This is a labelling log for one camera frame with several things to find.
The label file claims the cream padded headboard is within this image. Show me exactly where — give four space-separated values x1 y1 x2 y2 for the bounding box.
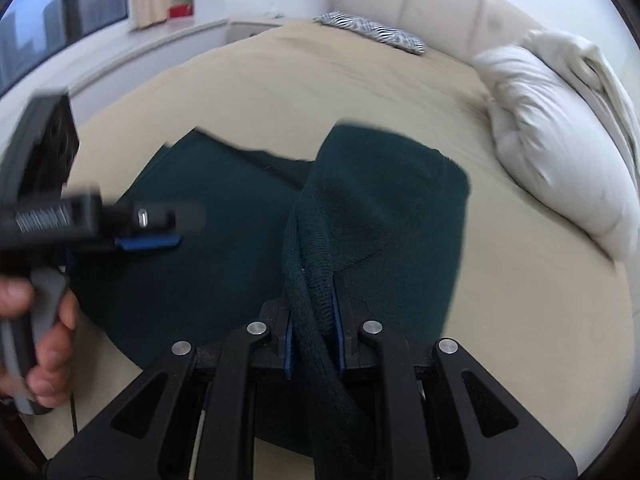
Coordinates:
327 0 551 63

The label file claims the bed with beige sheet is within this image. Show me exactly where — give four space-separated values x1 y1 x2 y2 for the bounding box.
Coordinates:
25 20 640 480

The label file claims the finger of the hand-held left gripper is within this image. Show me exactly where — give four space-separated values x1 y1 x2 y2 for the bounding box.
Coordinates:
100 200 208 252

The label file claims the person's left hand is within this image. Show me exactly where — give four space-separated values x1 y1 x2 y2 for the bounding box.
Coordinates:
0 280 81 408

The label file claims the dark green fleece garment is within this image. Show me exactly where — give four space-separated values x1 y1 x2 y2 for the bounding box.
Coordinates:
67 120 471 480

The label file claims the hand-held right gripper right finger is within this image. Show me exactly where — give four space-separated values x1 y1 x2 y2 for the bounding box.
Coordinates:
330 272 578 480

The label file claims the white pillow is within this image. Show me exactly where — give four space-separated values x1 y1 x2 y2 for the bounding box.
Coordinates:
472 45 640 261

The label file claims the white nightstand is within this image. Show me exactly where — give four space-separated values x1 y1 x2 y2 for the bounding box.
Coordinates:
227 17 288 43

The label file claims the white duvet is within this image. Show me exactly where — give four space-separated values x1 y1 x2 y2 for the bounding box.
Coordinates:
522 30 640 186

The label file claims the zebra print pillow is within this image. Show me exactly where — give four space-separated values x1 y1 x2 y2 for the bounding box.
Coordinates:
314 11 427 56

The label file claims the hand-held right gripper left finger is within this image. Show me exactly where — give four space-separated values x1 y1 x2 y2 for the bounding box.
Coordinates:
47 300 296 480

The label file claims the white window ledge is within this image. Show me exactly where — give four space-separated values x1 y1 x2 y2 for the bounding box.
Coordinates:
0 17 231 126

